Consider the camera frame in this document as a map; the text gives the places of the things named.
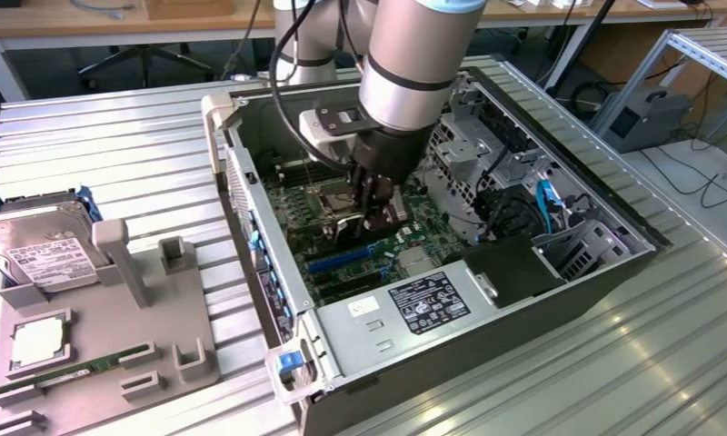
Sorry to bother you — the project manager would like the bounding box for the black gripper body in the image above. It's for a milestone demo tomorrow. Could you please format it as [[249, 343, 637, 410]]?
[[350, 128, 436, 186]]

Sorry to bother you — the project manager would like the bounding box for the CPU socket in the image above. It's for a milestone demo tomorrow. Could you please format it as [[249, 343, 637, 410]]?
[[314, 184, 360, 215]]

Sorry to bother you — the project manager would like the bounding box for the green motherboard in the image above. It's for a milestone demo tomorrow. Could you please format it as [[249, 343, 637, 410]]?
[[258, 152, 469, 306]]

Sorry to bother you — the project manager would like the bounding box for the silver disk bay cage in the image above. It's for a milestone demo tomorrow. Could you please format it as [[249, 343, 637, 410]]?
[[427, 74, 525, 237]]

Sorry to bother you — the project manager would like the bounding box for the silver chipset heatsink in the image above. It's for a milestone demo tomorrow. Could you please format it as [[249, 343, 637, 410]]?
[[396, 247, 439, 274]]

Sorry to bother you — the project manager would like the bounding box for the blue expansion slot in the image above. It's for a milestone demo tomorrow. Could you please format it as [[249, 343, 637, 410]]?
[[305, 247, 377, 276]]

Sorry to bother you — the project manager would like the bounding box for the black plastic shroud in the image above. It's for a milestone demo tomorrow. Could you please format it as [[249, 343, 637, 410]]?
[[463, 238, 569, 311]]

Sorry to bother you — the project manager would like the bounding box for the silver power supply unit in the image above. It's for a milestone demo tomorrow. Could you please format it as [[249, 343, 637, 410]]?
[[301, 259, 505, 379]]

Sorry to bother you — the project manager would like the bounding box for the black open PC case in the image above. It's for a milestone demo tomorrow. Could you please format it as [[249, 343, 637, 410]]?
[[200, 65, 673, 436]]

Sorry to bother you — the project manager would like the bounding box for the blue case latch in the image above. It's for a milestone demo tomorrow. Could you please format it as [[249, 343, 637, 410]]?
[[274, 352, 304, 376]]

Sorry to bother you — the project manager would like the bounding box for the grey control box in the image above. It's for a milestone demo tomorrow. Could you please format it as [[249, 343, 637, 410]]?
[[591, 85, 695, 154]]

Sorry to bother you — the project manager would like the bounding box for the brown cardboard box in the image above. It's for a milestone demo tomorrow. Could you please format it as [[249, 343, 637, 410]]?
[[142, 0, 234, 22]]

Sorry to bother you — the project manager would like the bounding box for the grey parts rack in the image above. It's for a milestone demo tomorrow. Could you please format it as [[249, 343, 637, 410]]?
[[0, 217, 222, 436]]

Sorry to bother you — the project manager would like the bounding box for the silver hard disk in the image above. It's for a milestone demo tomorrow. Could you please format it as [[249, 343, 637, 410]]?
[[0, 195, 107, 292]]

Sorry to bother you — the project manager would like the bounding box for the silver CPU chip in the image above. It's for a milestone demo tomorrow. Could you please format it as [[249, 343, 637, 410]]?
[[7, 316, 69, 370]]

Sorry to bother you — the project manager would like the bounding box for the green RAM stick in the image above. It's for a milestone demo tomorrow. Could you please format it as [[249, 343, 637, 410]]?
[[0, 347, 151, 397]]

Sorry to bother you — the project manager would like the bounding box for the wooden desk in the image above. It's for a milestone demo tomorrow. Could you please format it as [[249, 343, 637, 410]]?
[[0, 0, 727, 104]]

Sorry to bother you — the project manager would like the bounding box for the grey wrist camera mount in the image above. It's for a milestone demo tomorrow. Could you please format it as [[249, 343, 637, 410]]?
[[297, 106, 372, 164]]

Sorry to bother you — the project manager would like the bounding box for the black power wire bundle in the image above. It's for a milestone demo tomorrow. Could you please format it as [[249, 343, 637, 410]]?
[[476, 186, 541, 243]]

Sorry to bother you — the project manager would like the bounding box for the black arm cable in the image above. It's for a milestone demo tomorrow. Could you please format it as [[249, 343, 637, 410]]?
[[270, 0, 356, 176]]

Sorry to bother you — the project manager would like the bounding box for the blue data wire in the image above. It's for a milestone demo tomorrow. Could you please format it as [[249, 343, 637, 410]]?
[[535, 178, 563, 238]]

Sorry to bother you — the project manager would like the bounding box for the aluminium frame table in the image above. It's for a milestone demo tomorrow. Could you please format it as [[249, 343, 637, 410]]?
[[616, 25, 727, 158]]

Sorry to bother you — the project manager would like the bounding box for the light blue network cable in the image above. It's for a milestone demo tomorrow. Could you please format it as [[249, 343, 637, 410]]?
[[69, 0, 135, 20]]

